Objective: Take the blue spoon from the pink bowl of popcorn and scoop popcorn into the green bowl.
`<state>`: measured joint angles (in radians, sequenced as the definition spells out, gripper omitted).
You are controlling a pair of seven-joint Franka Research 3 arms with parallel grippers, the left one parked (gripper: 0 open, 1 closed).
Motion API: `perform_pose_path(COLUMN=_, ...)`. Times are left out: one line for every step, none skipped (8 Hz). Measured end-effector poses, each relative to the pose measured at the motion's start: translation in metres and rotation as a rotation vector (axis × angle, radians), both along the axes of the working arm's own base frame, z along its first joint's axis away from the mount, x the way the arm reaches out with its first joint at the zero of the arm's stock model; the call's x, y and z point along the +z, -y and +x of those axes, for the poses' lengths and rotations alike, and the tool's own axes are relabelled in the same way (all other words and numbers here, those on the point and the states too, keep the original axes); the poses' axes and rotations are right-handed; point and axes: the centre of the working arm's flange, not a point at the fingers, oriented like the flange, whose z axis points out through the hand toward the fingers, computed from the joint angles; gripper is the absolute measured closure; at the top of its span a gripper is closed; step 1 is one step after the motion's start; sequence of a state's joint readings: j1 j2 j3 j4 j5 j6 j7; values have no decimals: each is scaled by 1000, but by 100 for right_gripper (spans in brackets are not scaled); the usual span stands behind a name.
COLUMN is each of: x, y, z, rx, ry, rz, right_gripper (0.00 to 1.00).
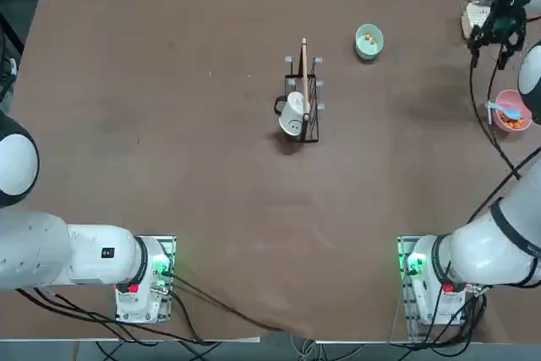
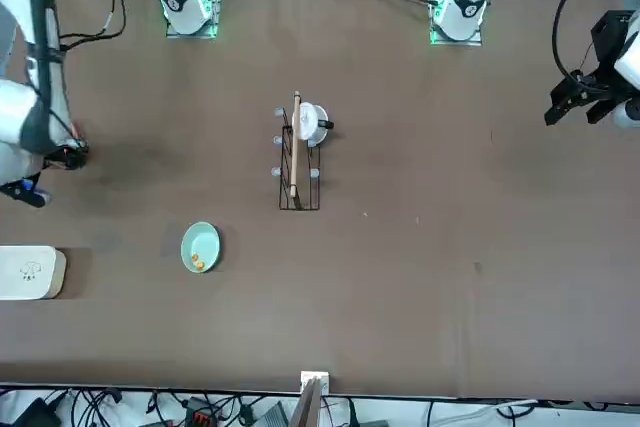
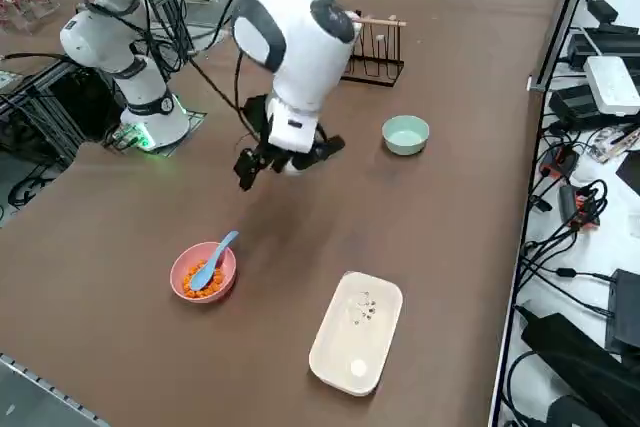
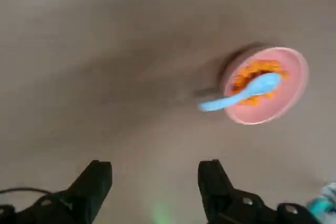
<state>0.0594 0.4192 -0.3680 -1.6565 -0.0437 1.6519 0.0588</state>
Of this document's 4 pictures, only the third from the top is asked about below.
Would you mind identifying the aluminium frame post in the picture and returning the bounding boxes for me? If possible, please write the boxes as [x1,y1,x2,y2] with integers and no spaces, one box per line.
[527,0,602,93]

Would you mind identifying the black wire cup rack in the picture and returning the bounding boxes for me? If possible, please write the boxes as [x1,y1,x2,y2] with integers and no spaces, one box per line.
[339,13,408,89]

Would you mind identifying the blue plastic spoon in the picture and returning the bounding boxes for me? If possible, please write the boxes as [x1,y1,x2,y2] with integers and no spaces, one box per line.
[190,230,240,292]

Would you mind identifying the grey aluminium rail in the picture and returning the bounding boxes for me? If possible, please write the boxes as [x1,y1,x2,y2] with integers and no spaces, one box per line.
[0,350,109,427]

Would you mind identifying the orange popcorn heap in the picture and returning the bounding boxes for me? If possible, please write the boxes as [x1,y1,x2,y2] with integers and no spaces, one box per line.
[180,259,225,298]

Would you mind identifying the black metal frame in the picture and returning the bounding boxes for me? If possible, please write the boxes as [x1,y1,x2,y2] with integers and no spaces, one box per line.
[0,59,126,171]

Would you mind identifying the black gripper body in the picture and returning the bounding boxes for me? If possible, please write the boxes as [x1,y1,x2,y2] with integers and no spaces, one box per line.
[263,143,322,172]

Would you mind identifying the black box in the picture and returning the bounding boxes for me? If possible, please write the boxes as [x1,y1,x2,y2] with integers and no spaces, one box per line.
[603,268,640,354]

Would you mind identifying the black flat device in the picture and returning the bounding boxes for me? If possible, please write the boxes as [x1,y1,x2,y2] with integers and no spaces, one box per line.
[567,25,640,69]

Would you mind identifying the black power brick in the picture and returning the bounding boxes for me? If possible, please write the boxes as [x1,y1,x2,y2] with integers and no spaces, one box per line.
[548,84,601,131]

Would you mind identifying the cream rectangular dish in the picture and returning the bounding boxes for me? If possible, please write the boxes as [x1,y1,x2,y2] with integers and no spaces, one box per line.
[308,271,405,397]

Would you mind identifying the black cable inline block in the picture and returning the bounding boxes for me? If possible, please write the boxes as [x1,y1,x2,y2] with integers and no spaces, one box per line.
[519,241,619,283]

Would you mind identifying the red black small device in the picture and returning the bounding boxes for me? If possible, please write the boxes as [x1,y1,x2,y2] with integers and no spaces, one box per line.
[538,145,581,181]

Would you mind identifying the packet of wooden sticks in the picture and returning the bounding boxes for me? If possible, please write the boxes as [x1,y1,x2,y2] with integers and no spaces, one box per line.
[592,124,640,164]

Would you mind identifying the dark brown board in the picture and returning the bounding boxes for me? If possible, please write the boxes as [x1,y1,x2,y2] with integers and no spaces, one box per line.
[615,150,640,194]

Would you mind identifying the pink bowl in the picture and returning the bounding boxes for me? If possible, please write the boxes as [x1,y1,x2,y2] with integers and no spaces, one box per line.
[169,242,238,303]

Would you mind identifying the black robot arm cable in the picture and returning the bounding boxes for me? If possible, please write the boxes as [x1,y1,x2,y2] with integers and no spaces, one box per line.
[124,0,266,148]

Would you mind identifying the white cable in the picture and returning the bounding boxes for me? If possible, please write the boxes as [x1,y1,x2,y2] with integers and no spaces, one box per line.
[579,26,606,58]

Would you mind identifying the green bowl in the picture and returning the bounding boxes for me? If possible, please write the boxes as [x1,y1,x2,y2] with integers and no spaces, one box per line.
[382,114,431,157]

